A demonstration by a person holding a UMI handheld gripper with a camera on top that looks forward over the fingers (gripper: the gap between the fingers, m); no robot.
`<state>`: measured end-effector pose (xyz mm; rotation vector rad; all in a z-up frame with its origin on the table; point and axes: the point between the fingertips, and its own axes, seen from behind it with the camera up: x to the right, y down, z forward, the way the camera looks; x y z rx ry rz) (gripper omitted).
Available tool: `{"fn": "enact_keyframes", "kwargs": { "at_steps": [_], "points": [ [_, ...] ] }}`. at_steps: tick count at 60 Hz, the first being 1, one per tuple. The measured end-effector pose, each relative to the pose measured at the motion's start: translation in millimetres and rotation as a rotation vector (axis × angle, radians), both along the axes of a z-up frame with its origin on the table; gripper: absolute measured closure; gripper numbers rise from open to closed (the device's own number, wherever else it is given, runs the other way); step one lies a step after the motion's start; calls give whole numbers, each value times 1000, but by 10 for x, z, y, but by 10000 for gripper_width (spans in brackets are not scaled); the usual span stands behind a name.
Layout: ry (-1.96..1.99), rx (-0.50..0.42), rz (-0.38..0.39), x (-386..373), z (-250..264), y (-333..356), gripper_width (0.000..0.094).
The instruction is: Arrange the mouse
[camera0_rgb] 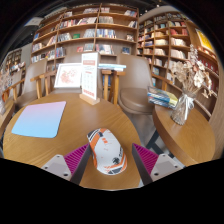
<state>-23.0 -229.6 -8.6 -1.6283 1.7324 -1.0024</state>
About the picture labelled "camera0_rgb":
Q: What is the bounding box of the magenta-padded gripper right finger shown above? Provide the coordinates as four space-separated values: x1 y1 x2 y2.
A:
131 143 184 186

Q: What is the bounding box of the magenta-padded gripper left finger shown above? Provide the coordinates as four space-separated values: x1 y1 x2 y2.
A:
40 143 92 186

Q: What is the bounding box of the white and orange computer mouse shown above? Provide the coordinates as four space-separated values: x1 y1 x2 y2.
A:
86 127 128 176

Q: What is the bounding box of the blue-pink gradient mouse pad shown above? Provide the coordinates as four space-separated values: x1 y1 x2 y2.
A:
11 100 67 139

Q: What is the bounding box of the ribbon-tied vase with dried flowers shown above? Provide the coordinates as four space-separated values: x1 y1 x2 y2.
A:
170 44 214 127

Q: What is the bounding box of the stack of colourful books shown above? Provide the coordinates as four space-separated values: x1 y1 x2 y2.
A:
147 86 179 110

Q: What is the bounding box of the brown upholstered wooden armchair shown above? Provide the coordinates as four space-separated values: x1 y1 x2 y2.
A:
30 53 104 99
101 53 174 116
3 59 49 109

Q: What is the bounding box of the white sign on wooden base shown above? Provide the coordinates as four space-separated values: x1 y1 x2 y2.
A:
79 52 101 106

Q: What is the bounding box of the white framed floral picture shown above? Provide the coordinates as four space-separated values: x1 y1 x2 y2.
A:
53 62 83 89

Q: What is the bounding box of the light blue flat book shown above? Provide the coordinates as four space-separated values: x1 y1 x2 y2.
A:
98 63 127 72

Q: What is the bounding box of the distant wooden bookshelf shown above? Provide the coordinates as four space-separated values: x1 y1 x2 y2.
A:
1 49 28 78

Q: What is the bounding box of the curved wooden bookshelf with books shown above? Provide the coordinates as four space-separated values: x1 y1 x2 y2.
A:
136 12 224 118

